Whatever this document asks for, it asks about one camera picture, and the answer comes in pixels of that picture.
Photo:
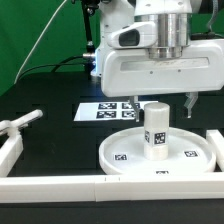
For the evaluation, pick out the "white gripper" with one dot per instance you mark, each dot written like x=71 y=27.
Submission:
x=132 y=73

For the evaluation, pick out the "white round table top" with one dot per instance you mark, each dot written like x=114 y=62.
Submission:
x=175 y=152

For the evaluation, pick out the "white rod part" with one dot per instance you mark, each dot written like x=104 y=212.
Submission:
x=11 y=127

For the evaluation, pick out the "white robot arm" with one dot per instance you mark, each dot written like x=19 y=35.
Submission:
x=146 y=49

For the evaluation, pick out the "white paper marker sheet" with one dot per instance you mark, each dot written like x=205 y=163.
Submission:
x=104 y=111

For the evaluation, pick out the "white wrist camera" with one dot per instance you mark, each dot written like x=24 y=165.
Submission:
x=138 y=35

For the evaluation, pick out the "white front frame bar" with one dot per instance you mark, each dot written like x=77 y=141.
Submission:
x=97 y=188

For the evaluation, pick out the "black camera stand pole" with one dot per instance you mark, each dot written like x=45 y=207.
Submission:
x=89 y=7

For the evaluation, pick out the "white left frame bar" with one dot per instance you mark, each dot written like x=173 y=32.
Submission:
x=9 y=153

